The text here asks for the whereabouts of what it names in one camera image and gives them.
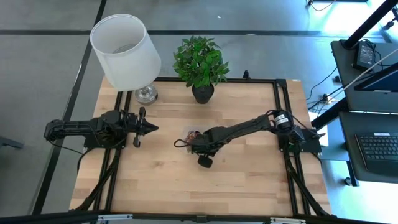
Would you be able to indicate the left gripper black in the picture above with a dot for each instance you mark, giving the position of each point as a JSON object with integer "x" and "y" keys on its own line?
{"x": 130, "y": 124}

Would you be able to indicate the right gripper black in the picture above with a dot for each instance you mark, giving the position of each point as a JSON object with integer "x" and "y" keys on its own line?
{"x": 205, "y": 143}

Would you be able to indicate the red rubber band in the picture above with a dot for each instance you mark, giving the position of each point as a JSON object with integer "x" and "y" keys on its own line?
{"x": 190, "y": 136}

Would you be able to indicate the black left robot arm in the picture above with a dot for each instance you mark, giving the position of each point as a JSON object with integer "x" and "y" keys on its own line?
{"x": 71, "y": 129}

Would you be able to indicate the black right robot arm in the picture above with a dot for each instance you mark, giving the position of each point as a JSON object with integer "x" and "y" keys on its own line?
{"x": 248, "y": 124}

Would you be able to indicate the clear plastic bin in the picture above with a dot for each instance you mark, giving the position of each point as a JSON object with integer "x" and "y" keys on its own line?
{"x": 185, "y": 128}

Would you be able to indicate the white shade table lamp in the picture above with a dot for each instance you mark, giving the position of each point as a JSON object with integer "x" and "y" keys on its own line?
{"x": 124, "y": 56}

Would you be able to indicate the black clamp knob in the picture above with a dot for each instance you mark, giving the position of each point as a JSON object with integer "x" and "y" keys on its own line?
{"x": 246, "y": 74}

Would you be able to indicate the green potted plant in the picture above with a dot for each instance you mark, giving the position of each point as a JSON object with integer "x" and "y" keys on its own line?
{"x": 200, "y": 62}

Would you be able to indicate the white power strip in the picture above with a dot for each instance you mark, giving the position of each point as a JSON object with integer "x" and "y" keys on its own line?
{"x": 325, "y": 99}

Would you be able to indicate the black crossbar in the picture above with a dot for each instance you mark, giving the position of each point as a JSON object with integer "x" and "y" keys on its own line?
{"x": 46, "y": 217}

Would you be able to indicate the grey furniture leg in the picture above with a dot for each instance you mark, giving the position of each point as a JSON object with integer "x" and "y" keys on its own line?
{"x": 9, "y": 143}

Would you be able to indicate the black caster wheel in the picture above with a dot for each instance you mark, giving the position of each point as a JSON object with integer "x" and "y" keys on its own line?
{"x": 347, "y": 180}

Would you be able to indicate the black keyboard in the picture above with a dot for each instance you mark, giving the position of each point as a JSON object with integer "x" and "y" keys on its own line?
{"x": 379, "y": 149}

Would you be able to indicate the thin white rod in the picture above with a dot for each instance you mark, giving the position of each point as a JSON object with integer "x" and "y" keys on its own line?
{"x": 370, "y": 69}

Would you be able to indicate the black power adapter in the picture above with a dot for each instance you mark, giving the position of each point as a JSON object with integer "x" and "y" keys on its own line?
{"x": 364, "y": 56}

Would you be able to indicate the dark monitor screen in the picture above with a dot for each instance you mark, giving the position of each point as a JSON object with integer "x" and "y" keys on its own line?
{"x": 377, "y": 81}

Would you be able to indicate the black diagonal pole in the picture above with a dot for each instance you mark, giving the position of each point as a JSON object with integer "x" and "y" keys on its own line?
{"x": 367, "y": 25}

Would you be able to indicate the silver metal bracket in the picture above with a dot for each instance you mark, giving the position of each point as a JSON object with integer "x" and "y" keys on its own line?
{"x": 287, "y": 221}
{"x": 113, "y": 217}

